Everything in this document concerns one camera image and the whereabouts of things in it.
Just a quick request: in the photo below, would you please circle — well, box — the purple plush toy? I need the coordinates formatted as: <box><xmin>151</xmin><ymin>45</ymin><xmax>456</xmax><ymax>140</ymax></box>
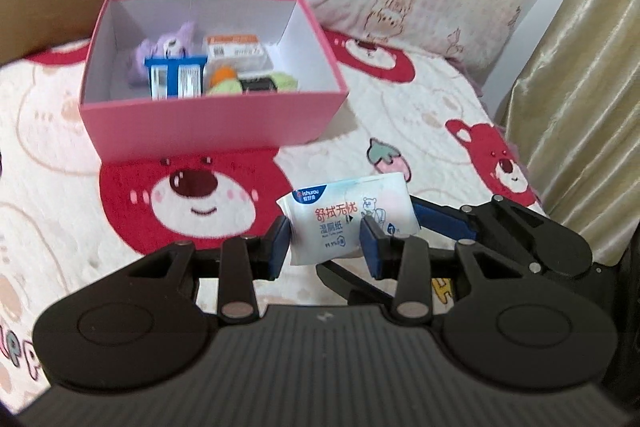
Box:
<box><xmin>127</xmin><ymin>21</ymin><xmax>197</xmax><ymax>86</ymax></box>

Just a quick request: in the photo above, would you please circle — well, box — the white wet wipes pack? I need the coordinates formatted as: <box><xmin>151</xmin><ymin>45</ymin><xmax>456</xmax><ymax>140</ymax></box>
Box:
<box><xmin>276</xmin><ymin>172</ymin><xmax>418</xmax><ymax>267</ymax></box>

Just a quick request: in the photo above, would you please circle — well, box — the pink cardboard box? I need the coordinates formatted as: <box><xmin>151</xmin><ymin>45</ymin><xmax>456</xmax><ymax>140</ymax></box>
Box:
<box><xmin>79</xmin><ymin>0</ymin><xmax>350</xmax><ymax>164</ymax></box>

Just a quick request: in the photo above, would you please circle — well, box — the bear printed blanket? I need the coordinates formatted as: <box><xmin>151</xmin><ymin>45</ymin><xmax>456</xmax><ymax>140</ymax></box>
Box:
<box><xmin>0</xmin><ymin>24</ymin><xmax>556</xmax><ymax>413</ymax></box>

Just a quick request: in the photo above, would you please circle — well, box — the orange and white cotton pack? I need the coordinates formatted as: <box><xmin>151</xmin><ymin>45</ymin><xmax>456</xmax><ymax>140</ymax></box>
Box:
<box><xmin>202</xmin><ymin>34</ymin><xmax>273</xmax><ymax>72</ymax></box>

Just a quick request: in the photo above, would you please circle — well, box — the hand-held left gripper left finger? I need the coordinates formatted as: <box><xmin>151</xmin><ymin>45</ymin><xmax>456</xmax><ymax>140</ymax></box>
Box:
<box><xmin>107</xmin><ymin>216</ymin><xmax>292</xmax><ymax>324</ymax></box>

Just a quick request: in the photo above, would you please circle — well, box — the orange makeup sponge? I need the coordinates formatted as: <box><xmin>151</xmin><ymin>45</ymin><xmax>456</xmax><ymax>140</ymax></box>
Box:
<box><xmin>210</xmin><ymin>66</ymin><xmax>236</xmax><ymax>88</ymax></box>

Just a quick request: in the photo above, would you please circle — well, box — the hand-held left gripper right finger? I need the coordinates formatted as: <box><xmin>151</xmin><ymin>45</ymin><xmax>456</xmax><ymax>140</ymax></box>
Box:
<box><xmin>361</xmin><ymin>216</ymin><xmax>526</xmax><ymax>324</ymax></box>

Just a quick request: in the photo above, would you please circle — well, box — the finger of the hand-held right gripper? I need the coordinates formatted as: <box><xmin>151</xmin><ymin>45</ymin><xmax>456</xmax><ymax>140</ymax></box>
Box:
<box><xmin>316</xmin><ymin>259</ymin><xmax>398</xmax><ymax>305</ymax></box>
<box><xmin>410</xmin><ymin>196</ymin><xmax>543</xmax><ymax>275</ymax></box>

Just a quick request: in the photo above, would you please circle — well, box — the green yarn ball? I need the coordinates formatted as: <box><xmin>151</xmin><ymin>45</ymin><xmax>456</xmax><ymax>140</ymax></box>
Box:
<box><xmin>207</xmin><ymin>72</ymin><xmax>299</xmax><ymax>96</ymax></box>

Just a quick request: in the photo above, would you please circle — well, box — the gold curtain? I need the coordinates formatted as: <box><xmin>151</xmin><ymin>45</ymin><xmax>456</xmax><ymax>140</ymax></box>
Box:
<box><xmin>500</xmin><ymin>0</ymin><xmax>640</xmax><ymax>268</ymax></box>

